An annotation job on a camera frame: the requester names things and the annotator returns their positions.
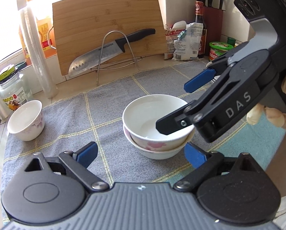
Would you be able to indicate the metal wire board stand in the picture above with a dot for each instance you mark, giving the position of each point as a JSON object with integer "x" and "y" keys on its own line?
{"x": 116, "y": 48}

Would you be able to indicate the orange cooking oil jug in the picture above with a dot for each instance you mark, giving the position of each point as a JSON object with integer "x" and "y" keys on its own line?
{"x": 46, "y": 37}

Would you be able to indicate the green lid sauce jar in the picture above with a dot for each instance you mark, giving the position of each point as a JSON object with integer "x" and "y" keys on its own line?
{"x": 218, "y": 48}

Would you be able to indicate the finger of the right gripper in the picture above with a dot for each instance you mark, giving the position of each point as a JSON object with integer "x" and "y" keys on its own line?
{"x": 199, "y": 80}
{"x": 174, "y": 121}

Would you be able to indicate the white gloved right hand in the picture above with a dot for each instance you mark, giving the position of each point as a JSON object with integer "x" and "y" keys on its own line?
{"x": 275, "y": 116}

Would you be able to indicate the plain white bowl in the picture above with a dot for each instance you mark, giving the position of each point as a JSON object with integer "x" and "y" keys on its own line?
{"x": 157, "y": 155}

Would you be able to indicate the black handled santoku knife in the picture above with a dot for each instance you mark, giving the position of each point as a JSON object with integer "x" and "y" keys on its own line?
{"x": 90, "y": 59}

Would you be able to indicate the small green lid jar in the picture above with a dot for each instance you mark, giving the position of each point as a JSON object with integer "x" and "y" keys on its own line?
{"x": 231, "y": 41}

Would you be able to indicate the dark red knife block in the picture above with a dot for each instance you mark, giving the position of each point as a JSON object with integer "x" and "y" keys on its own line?
{"x": 213, "y": 18}

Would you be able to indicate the glass jar green lid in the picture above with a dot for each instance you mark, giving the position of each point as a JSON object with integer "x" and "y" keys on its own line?
{"x": 14, "y": 88}

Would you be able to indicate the dark soy sauce bottle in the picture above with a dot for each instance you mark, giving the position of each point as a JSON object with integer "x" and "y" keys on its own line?
{"x": 199, "y": 20}

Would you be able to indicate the white floral bowl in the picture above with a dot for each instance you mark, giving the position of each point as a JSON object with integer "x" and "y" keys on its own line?
{"x": 27, "y": 122}
{"x": 140, "y": 116}

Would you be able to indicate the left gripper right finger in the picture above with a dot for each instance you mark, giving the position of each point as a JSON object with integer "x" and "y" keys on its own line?
{"x": 205, "y": 165}

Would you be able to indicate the bamboo cutting board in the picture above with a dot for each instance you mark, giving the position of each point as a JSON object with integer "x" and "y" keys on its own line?
{"x": 81, "y": 25}

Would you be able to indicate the white floral bowl front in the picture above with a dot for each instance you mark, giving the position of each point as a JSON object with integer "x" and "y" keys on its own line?
{"x": 140, "y": 116}

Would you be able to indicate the clear plastic wrap roll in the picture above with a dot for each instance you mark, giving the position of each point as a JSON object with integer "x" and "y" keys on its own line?
{"x": 28, "y": 24}

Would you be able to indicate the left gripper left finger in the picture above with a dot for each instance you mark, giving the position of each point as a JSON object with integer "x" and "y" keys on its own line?
{"x": 76, "y": 164}

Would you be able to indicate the white floral bowl back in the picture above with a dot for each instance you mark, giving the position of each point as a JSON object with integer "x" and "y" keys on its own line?
{"x": 27, "y": 122}

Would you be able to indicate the white seasoning bag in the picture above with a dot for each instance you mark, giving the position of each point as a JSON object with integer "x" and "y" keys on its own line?
{"x": 187, "y": 44}

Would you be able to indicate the red clipped snack bag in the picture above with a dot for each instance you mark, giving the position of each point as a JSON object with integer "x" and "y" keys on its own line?
{"x": 171, "y": 34}

